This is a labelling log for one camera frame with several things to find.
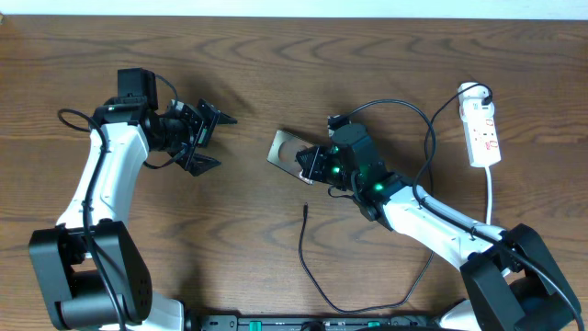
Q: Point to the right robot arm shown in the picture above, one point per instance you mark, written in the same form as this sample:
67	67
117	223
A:
512	280

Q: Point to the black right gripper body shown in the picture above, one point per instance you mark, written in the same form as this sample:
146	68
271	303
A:
326	168

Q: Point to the white USB charger adapter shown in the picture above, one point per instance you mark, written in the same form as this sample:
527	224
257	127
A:
473	94

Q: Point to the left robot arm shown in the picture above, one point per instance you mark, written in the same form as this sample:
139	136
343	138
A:
90	272

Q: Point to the white power strip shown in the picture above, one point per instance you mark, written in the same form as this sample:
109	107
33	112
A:
480	133

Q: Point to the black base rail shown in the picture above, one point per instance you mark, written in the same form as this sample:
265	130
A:
225	322

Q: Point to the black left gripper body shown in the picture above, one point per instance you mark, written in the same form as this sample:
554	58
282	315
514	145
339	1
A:
180	134

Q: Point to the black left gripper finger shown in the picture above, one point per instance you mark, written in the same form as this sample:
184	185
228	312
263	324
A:
198	164
211	117

